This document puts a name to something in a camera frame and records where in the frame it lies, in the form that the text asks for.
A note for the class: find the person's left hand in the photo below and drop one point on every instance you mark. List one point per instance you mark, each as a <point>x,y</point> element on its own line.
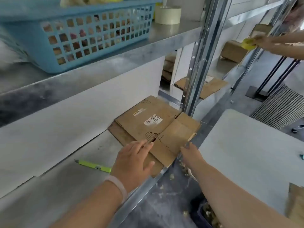
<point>133,163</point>

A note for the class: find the person's right hand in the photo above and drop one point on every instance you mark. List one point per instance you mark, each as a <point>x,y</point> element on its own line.
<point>193,159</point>

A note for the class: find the green utility knife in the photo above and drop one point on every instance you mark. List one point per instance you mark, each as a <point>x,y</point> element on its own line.
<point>92,165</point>

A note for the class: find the small labelled cardboard box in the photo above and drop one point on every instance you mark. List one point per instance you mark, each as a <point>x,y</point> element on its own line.
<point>142,121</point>

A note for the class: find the assembled brown cardboard box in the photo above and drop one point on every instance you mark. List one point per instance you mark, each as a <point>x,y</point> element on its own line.
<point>234,52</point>
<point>261,28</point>

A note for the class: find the another person's forearm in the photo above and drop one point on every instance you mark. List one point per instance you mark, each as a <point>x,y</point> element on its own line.
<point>289,51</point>

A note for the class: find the person's left forearm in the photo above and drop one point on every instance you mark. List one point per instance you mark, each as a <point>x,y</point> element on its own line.
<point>95,208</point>

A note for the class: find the person's right forearm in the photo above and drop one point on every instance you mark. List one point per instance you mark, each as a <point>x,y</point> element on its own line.
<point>232,194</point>

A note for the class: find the yellow tape roll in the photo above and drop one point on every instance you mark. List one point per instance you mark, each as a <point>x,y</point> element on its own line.
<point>248,43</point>

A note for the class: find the white tape roll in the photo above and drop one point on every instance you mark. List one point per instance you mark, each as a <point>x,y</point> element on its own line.
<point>166,17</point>

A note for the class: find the black metal stand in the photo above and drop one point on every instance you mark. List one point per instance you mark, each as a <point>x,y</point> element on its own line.
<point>253,91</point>

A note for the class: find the black white striped cloth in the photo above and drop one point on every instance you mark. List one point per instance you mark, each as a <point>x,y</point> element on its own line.
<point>280,109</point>

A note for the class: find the blue plastic basket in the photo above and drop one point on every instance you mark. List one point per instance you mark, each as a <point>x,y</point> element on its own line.
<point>21,40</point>

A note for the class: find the pile of assorted small items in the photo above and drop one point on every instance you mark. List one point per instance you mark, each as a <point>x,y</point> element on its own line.
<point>71,1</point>

